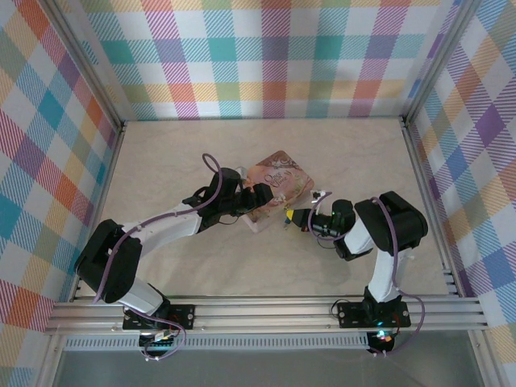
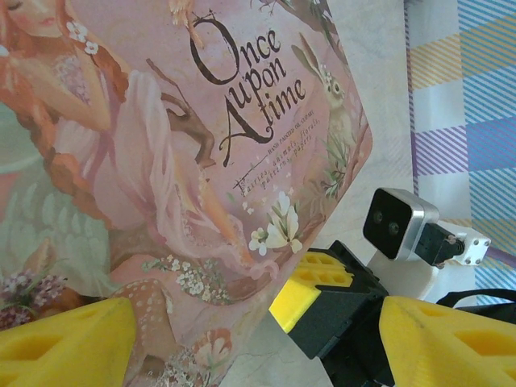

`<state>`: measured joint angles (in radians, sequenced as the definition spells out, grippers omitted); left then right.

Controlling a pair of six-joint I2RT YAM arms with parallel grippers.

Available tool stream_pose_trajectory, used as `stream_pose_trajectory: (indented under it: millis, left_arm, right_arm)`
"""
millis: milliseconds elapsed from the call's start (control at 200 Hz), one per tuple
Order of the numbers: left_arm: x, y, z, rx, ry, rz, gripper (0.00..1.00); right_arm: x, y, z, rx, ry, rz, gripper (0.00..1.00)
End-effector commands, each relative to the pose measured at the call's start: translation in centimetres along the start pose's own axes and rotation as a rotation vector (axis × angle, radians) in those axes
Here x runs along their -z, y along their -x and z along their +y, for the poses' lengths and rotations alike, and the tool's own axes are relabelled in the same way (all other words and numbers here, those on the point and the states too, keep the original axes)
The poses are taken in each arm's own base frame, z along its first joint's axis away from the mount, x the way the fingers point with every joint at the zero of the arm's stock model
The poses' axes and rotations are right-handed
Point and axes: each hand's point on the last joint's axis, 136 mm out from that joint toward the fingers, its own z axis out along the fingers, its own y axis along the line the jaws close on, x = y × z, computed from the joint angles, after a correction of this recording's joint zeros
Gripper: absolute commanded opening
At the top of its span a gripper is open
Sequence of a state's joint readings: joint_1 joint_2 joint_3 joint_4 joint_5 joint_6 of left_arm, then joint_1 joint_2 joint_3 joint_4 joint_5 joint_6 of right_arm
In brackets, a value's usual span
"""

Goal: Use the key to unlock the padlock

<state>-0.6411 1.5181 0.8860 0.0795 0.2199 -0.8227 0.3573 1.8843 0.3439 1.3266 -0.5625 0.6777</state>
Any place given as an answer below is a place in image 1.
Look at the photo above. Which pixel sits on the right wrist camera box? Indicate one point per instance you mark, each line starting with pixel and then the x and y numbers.
pixel 317 195

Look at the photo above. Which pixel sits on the aluminium side rail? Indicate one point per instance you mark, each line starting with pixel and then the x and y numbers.
pixel 419 169
pixel 109 169

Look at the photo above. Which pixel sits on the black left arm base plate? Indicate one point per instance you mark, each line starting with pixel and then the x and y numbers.
pixel 183 316

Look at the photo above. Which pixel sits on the small blue padlock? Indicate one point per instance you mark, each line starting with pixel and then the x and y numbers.
pixel 288 219

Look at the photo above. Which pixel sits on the controller circuit board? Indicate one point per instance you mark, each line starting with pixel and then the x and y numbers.
pixel 159 340
pixel 382 338

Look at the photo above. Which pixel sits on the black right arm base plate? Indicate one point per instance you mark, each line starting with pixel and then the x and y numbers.
pixel 350 314

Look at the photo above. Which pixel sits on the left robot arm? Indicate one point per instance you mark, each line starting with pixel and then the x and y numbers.
pixel 113 262

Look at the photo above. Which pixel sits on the aluminium mounting rail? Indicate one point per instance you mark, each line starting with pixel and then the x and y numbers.
pixel 262 314

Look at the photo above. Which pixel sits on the pink illustrated tin box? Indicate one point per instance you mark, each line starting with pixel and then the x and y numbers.
pixel 278 173

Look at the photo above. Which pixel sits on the right controller circuit board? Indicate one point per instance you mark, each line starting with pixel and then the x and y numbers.
pixel 382 338

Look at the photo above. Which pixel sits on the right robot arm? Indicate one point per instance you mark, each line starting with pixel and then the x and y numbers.
pixel 399 221

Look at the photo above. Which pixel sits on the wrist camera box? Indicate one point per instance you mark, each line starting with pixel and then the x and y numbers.
pixel 242 172
pixel 317 195

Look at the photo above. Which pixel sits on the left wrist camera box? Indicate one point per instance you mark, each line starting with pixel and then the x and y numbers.
pixel 242 172

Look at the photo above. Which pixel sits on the aluminium frame post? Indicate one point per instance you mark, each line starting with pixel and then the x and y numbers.
pixel 84 60
pixel 439 60

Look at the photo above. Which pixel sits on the left controller circuit board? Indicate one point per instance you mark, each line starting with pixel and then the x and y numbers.
pixel 159 340

